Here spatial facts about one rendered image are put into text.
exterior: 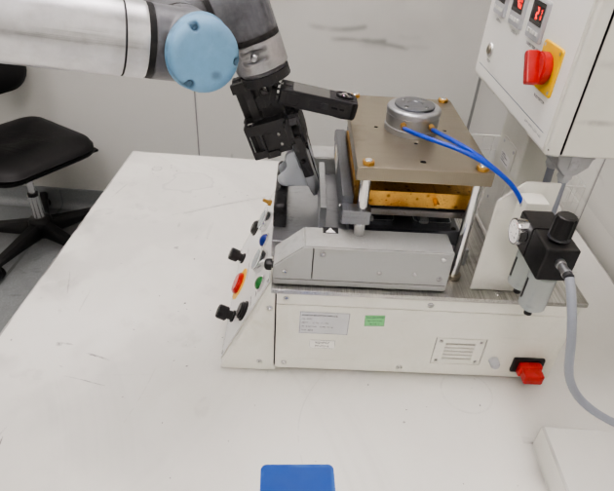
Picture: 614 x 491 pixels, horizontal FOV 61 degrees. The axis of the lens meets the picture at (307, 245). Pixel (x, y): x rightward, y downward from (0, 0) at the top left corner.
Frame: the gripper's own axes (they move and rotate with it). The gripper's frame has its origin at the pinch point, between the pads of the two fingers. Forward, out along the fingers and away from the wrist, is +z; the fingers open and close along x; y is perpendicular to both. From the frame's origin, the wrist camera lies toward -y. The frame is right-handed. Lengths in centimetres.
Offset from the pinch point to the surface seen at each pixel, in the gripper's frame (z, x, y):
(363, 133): -8.0, 3.0, -9.1
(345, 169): -3.5, 3.5, -5.3
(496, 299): 15.9, 17.3, -22.0
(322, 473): 24.5, 34.4, 6.8
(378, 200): -0.9, 10.3, -9.1
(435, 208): 3.0, 10.0, -16.6
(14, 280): 55, -89, 144
